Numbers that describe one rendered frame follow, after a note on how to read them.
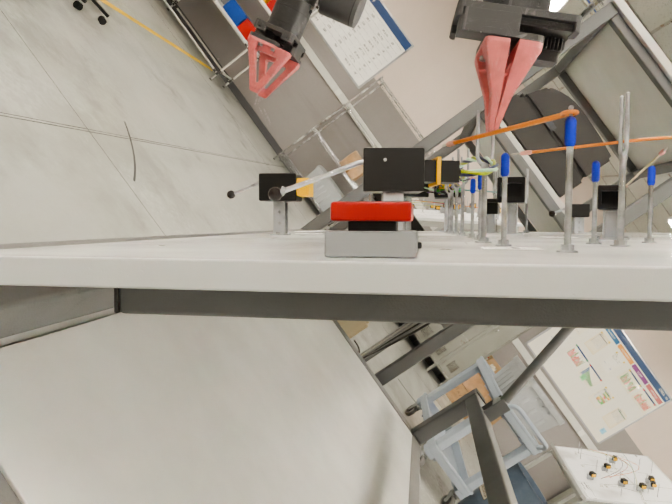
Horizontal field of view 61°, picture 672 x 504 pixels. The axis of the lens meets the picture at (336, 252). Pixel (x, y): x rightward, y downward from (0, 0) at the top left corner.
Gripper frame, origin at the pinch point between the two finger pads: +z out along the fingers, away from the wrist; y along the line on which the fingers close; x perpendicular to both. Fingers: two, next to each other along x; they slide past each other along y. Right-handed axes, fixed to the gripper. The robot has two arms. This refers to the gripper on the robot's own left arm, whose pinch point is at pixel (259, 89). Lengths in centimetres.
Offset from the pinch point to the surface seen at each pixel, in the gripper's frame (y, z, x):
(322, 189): 673, 49, 67
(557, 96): 70, -34, -55
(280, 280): -60, 12, -23
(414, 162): -38.1, 2.3, -27.1
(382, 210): -57, 7, -26
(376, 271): -60, 10, -28
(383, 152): -38.2, 2.7, -24.1
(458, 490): 322, 192, -163
